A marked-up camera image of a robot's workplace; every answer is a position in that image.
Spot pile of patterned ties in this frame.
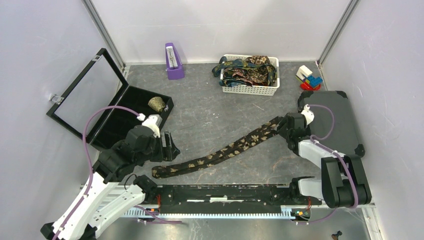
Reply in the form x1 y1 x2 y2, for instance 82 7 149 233
211 55 277 88

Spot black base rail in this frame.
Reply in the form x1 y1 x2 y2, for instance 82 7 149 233
140 183 323 216

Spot rolled gold tie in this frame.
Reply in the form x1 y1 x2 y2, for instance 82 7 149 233
147 96 167 113

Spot white perforated basket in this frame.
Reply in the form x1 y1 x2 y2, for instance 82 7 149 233
218 54 280 96

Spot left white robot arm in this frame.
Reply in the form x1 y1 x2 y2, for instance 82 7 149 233
40 125 180 240

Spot small black knob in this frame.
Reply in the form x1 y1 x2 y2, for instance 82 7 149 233
331 230 343 240

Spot black gold floral tie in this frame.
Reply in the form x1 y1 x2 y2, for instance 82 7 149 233
151 116 283 179

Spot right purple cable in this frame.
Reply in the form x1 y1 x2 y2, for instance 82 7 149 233
304 104 360 210

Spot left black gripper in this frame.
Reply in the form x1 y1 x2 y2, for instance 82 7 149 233
135 130 181 164

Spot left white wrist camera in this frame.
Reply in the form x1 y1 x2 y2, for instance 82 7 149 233
136 113 163 138

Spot colourful toy blocks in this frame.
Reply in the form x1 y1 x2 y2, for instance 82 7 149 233
295 65 323 91

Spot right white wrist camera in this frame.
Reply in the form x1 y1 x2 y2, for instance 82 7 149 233
300 104 315 126

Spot dark grey hard case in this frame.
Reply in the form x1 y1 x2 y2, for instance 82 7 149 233
297 90 366 158

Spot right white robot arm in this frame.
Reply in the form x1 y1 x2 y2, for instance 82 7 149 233
277 113 372 209

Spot purple metronome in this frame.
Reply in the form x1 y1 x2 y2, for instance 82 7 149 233
165 42 185 80

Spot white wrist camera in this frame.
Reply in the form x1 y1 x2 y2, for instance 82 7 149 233
300 104 315 126
136 113 163 138

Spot black display box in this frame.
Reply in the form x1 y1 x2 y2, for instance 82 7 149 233
45 47 175 153

